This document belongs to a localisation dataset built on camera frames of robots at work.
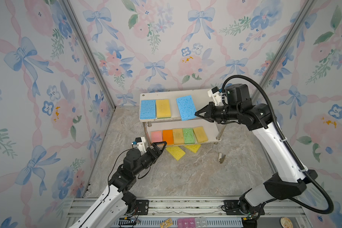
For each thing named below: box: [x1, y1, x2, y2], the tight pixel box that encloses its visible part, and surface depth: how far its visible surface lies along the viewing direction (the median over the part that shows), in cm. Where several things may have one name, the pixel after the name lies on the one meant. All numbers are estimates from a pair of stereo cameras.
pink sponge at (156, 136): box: [150, 130, 163, 143], surface depth 94 cm
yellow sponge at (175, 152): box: [165, 146, 186, 162], surface depth 95 cm
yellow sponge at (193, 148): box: [184, 144, 201, 154], surface depth 97 cm
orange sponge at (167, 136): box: [162, 129, 174, 145], surface depth 94 cm
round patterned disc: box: [280, 216, 294, 228], surface depth 71 cm
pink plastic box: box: [177, 218, 196, 228], surface depth 70 cm
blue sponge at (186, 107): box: [175, 95, 197, 122], surface depth 65 cm
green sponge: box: [182, 128, 196, 144], surface depth 94 cm
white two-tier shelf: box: [138, 88, 227, 148], surface depth 80 cm
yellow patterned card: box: [159, 218, 173, 228], surface depth 70 cm
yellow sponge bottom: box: [172, 128, 185, 145], surface depth 94 cm
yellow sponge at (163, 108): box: [155, 98, 172, 119], surface depth 72 cm
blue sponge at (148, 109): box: [140, 99, 157, 120], surface depth 72 cm
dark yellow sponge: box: [192, 126, 209, 143], surface depth 95 cm
